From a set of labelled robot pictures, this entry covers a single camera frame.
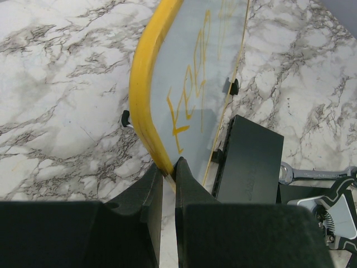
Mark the silver combination wrench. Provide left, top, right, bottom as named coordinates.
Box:
left=279, top=162, right=356, bottom=185

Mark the black flat box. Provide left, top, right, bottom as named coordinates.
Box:
left=212, top=115, right=284, bottom=204

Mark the black grey wire stripper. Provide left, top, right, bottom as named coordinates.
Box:
left=315, top=176, right=356, bottom=254

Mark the yellow framed whiteboard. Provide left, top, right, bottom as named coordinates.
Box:
left=128, top=1, right=249, bottom=188

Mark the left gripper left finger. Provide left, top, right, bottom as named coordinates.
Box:
left=1, top=165, right=163, bottom=267

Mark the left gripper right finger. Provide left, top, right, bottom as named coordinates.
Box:
left=175, top=157, right=334, bottom=267

